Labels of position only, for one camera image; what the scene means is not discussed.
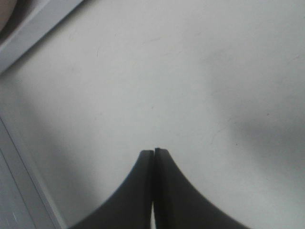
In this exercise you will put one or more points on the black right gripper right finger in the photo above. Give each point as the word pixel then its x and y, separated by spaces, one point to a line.
pixel 178 205

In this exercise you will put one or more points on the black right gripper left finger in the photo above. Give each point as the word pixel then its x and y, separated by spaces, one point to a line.
pixel 130 206

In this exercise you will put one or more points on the white microwave oven body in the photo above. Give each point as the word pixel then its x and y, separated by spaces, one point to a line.
pixel 30 21

